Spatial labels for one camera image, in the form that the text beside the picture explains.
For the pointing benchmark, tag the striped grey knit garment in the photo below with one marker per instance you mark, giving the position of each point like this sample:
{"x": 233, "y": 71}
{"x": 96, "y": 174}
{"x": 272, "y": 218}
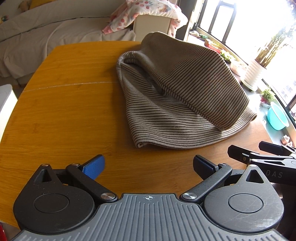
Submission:
{"x": 179, "y": 95}

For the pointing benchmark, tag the red bowl on sill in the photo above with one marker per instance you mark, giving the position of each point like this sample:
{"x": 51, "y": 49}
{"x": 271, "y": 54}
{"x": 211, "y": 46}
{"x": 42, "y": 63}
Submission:
{"x": 211, "y": 45}

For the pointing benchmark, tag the turquoise plastic basin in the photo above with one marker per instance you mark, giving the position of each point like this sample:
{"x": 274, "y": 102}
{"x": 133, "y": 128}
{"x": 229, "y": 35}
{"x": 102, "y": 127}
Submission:
{"x": 276, "y": 117}

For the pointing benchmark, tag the floral pink white blanket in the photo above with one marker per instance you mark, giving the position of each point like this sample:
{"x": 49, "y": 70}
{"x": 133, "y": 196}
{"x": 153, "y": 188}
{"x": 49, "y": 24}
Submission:
{"x": 127, "y": 13}

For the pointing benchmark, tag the green palm plant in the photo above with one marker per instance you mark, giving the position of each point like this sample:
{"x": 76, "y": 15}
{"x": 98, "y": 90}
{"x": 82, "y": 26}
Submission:
{"x": 277, "y": 42}

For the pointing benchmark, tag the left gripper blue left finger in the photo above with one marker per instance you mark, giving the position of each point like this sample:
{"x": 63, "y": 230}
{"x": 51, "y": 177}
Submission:
{"x": 94, "y": 167}

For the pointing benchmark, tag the white ribbed plant pot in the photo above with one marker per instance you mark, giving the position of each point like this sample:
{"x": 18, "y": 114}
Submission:
{"x": 253, "y": 75}

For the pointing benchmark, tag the beige covered sofa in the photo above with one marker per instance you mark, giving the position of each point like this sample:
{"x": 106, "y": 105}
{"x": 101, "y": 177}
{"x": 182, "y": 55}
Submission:
{"x": 28, "y": 38}

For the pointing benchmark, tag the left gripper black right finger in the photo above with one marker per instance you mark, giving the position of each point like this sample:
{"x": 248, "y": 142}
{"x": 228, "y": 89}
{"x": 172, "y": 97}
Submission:
{"x": 203, "y": 167}

